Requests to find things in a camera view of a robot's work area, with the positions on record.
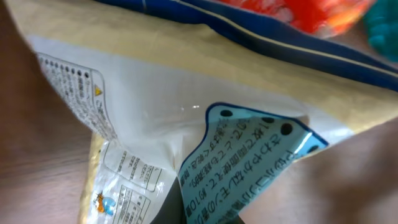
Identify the blue mouthwash bottle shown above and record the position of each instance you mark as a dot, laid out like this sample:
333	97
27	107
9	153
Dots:
381	25

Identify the red candy bag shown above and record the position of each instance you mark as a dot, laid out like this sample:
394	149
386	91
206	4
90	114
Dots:
323	18

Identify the cream blue snack bag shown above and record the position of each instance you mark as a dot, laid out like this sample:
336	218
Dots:
259	122

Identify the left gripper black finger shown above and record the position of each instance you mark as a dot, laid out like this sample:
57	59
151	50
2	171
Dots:
172	211

